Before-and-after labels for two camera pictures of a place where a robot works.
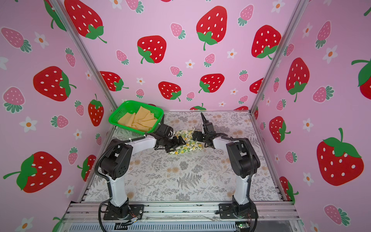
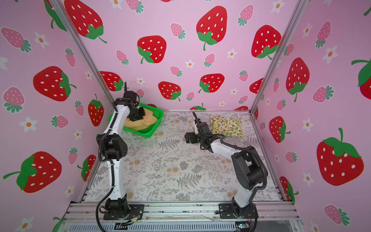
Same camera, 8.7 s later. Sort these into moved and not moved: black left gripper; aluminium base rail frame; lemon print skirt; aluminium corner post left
Moved: lemon print skirt; black left gripper
Not moved: aluminium base rail frame; aluminium corner post left
